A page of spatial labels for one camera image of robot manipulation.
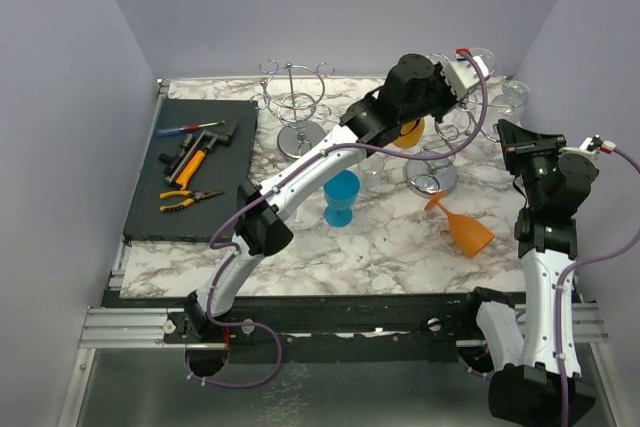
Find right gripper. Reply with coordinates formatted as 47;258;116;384
495;123;564;206

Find yellow plastic goblet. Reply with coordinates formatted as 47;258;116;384
393;118;425;149

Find clear ribbed wine glass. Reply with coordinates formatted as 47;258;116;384
494;80;530;122

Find tall clear flute glass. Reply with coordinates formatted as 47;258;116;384
469;47;496;76

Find short ribbed clear glass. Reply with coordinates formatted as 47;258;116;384
357;154;385;191

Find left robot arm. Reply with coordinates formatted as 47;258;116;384
185;51;488;342

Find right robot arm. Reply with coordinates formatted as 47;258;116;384
459;119;600;426

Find scrolled chrome glass rack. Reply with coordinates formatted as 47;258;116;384
403;76;520;198

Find round chrome glass rack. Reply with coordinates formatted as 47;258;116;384
251;59;335;161

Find orange plastic goblet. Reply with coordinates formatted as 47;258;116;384
424;192;495;259

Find blue plastic goblet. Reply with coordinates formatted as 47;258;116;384
323;170;360;228

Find dark tool mat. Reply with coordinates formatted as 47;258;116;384
123;99;258;242

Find black orange hammer tool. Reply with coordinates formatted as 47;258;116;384
165;121;238;191

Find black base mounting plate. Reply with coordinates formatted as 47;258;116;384
87;292;492;375

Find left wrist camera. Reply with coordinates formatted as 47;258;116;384
444;48;489;98

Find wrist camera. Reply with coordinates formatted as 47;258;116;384
560;135;616;162
444;48;489;98

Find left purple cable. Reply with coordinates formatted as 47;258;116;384
183;50;491;389

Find purple cable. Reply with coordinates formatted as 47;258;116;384
462;144;640;427
183;50;491;389

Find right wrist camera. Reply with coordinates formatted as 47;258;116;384
560;135;616;162

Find yellow handled pliers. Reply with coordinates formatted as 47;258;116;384
159;190;224;213

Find blue handled screwdriver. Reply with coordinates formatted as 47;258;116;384
155;121;225;138

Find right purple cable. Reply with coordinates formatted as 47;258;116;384
462;144;640;427

